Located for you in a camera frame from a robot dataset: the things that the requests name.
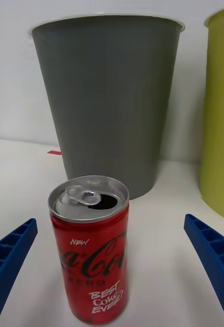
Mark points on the grey plastic waste bin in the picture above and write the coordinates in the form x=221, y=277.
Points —
x=104, y=102

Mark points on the red drink can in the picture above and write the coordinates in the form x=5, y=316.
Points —
x=91, y=255

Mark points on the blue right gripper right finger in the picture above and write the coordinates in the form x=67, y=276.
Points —
x=216, y=255

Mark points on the yellow-green plastic waste bin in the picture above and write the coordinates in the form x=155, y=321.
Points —
x=219, y=115

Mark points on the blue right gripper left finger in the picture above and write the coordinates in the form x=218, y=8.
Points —
x=9, y=260

